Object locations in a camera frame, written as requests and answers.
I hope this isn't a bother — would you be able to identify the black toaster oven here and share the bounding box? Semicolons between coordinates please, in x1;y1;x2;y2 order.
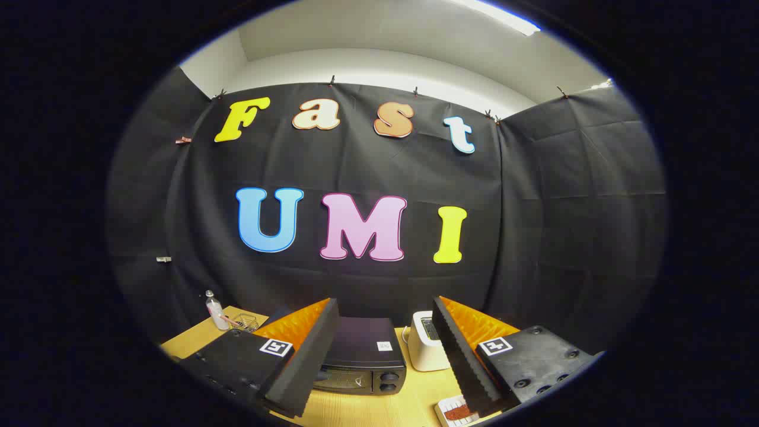
312;316;408;396

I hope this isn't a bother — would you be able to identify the white toaster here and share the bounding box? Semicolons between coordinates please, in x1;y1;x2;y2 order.
406;310;452;372

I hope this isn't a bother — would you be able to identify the white rectangular dish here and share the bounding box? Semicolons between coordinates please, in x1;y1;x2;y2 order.
435;394;482;427

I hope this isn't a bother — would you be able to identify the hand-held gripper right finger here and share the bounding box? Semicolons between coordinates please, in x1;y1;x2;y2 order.
431;295;597;419

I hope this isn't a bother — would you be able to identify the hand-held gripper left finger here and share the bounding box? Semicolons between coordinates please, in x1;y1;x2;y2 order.
178;298;342;419

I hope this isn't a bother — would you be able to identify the clear plastic bottle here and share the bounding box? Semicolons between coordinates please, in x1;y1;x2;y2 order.
205;290;230;331

